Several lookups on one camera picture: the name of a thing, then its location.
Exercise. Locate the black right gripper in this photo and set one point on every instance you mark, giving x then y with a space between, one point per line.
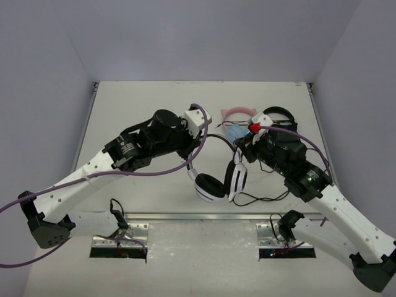
247 146

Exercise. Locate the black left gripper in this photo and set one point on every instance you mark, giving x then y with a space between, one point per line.
188 148

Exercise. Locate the white black headphones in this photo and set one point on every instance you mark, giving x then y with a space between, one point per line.
210 189

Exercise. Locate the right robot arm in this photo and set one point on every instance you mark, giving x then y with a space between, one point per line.
357 242

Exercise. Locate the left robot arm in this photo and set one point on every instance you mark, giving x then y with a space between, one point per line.
52 217

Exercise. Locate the pink blue cat headphones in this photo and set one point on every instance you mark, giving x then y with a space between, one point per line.
236 129

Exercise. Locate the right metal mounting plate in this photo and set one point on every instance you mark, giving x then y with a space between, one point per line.
269 238

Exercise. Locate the metal mounting plate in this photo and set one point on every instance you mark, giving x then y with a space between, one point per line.
269 238
135 237

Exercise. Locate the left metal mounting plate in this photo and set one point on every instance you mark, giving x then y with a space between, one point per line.
135 237

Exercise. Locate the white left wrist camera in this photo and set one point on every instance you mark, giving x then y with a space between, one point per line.
195 120

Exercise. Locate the aluminium table edge rail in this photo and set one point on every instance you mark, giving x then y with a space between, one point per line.
196 216

